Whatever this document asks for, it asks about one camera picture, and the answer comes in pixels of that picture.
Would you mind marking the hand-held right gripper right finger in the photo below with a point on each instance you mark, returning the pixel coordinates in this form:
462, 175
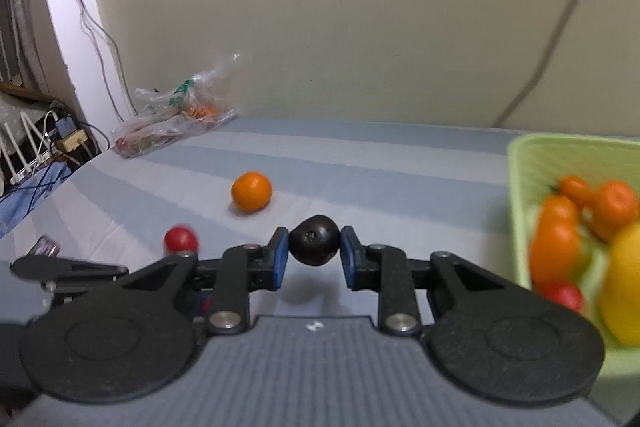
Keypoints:
350, 259

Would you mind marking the blue cloth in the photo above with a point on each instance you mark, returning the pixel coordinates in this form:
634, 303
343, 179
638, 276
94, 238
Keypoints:
30, 197

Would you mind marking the striped bed sheet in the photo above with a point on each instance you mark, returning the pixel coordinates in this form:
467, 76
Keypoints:
400, 177

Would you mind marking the dark power adapter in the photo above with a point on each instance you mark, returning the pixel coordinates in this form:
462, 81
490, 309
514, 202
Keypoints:
65, 125

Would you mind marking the yellow lemon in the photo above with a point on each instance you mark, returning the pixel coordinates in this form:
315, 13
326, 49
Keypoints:
622, 294

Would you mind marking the large red tomato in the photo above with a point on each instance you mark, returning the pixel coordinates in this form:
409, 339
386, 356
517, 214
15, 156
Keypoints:
564, 296

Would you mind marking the beige power strip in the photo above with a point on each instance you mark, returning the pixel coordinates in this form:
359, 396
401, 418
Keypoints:
70, 140

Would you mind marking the grey curtain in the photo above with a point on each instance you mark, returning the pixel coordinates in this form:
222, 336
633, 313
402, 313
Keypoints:
25, 7

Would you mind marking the oblong orange persimmon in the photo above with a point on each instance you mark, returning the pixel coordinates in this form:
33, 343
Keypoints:
554, 254

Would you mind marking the orange mandarin with green stem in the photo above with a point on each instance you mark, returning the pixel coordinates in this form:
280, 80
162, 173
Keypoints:
616, 209

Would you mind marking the white router with antennas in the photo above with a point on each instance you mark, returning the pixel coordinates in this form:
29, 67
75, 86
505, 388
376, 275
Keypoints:
22, 157

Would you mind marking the small red tomato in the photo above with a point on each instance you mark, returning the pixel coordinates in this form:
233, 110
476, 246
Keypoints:
180, 239

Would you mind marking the clear plastic bag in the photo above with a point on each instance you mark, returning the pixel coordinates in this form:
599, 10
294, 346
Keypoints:
175, 117

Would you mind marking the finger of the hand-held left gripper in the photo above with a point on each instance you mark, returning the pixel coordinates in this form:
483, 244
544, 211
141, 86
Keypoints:
65, 268

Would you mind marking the dark purple plum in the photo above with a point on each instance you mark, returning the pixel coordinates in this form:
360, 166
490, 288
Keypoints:
314, 247

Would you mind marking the small orange mandarin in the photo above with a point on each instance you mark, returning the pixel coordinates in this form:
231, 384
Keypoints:
559, 213

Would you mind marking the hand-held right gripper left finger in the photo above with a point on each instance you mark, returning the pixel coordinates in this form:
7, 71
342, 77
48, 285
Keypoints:
281, 259

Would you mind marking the phone with pink case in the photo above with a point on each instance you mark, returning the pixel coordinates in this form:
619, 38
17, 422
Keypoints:
45, 248

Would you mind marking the large orange mandarin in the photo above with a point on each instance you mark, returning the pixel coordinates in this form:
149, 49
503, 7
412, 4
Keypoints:
575, 190

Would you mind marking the light green plastic basket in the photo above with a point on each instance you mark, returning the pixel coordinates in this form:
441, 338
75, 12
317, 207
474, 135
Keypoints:
525, 217

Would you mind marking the round orange mandarin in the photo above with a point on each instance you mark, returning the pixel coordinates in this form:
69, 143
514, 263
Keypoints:
251, 192

